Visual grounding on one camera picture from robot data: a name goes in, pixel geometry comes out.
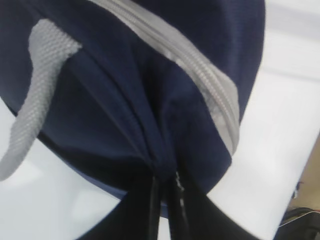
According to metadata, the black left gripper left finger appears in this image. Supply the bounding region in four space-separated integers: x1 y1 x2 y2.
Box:
96 174 161 240

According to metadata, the navy insulated lunch bag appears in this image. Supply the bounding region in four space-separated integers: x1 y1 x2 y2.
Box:
0 0 268 206

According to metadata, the black device on floor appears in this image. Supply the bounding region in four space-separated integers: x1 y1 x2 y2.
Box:
274 207 320 240

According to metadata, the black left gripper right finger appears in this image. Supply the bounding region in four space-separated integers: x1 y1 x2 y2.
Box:
167 172 257 240

